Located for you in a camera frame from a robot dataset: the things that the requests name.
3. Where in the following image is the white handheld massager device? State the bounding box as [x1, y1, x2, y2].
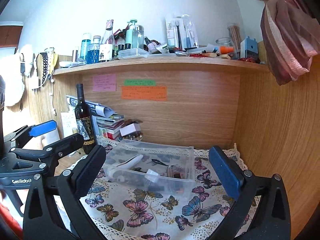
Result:
[106, 154, 143, 182]

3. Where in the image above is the orange paper note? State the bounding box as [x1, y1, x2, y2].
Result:
[121, 86, 167, 101]

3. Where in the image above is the mint green pump bottle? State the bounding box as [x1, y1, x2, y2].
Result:
[125, 19, 137, 49]

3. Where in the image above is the toothbrush package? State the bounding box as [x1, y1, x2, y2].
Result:
[165, 14, 199, 50]

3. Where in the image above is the blue pencil sharpener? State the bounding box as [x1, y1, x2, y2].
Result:
[240, 36, 259, 61]

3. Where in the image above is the small white box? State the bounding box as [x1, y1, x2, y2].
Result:
[120, 123, 141, 137]

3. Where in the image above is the stack of books and papers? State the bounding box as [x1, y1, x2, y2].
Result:
[66, 94, 144, 142]

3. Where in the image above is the pink striped curtain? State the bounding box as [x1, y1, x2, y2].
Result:
[260, 0, 319, 85]

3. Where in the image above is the clear plastic storage box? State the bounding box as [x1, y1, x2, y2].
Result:
[103, 140, 195, 198]

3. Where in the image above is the clear glass jar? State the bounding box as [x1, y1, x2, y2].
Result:
[216, 37, 235, 54]

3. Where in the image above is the pink paper note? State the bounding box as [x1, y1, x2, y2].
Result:
[92, 74, 117, 92]

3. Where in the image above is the white handwritten paper note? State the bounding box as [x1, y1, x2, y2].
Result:
[61, 111, 78, 138]

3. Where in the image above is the green paper note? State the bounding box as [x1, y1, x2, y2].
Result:
[124, 79, 156, 86]

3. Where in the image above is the blue glass bottle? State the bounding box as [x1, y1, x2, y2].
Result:
[86, 35, 101, 64]

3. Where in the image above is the wooden shelf board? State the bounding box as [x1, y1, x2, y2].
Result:
[54, 56, 269, 75]

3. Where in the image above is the butterfly print lace cloth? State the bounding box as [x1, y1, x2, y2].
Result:
[80, 140, 234, 239]

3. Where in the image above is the white cylindrical container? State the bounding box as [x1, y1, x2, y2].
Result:
[41, 128, 60, 147]

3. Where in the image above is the dark wine bottle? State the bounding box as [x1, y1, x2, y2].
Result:
[74, 83, 96, 154]

